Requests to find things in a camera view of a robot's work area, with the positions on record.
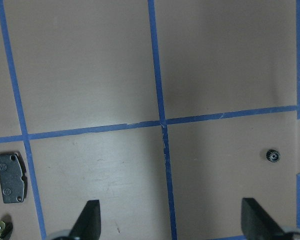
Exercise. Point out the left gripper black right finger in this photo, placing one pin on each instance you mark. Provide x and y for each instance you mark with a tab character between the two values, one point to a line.
257	224

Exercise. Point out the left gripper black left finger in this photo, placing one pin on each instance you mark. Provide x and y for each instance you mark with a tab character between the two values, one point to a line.
88	224

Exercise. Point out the black bearing gear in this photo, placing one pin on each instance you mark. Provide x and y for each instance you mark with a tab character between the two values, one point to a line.
273	155

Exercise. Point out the olive curved brake shoe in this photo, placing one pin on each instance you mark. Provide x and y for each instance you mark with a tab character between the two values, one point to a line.
6	227

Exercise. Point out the dark grey brake pad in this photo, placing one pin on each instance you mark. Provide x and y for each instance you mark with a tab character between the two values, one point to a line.
13	179

